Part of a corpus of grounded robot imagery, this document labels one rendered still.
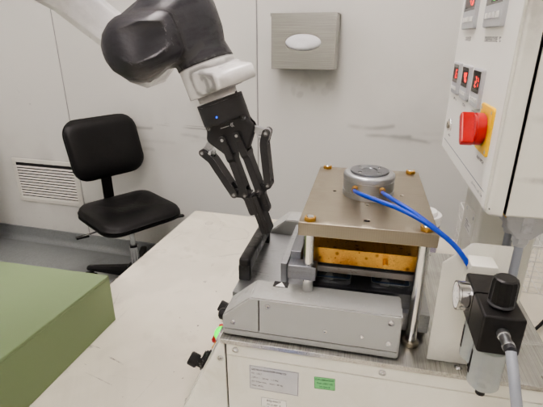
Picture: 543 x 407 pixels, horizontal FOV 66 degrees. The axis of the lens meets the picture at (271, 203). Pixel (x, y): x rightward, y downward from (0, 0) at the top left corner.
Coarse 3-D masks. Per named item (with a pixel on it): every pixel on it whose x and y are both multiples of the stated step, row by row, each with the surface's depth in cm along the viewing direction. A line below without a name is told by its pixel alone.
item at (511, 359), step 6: (510, 354) 38; (516, 354) 38; (510, 360) 38; (516, 360) 38; (510, 366) 38; (516, 366) 38; (510, 372) 38; (516, 372) 38; (510, 378) 38; (516, 378) 37; (510, 384) 38; (516, 384) 37; (510, 390) 38; (516, 390) 37; (510, 396) 38; (516, 396) 37; (516, 402) 37; (522, 402) 37
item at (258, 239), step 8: (256, 232) 77; (256, 240) 74; (264, 240) 77; (248, 248) 71; (256, 248) 71; (248, 256) 68; (256, 256) 72; (240, 264) 68; (248, 264) 68; (240, 272) 68; (248, 272) 68
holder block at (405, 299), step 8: (352, 280) 64; (360, 280) 64; (368, 280) 64; (336, 288) 63; (344, 288) 62; (352, 288) 62; (360, 288) 62; (368, 288) 62; (376, 288) 62; (400, 296) 61; (408, 296) 61; (408, 304) 61
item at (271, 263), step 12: (276, 240) 83; (288, 240) 83; (264, 252) 78; (276, 252) 78; (288, 252) 69; (264, 264) 74; (276, 264) 74; (252, 276) 70; (264, 276) 70; (276, 276) 70; (240, 288) 67; (420, 312) 61; (420, 324) 61
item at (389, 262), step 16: (320, 240) 63; (336, 240) 63; (352, 240) 63; (320, 256) 61; (336, 256) 61; (352, 256) 60; (368, 256) 60; (384, 256) 59; (400, 256) 58; (336, 272) 62; (352, 272) 61; (368, 272) 60; (384, 272) 60; (400, 272) 60
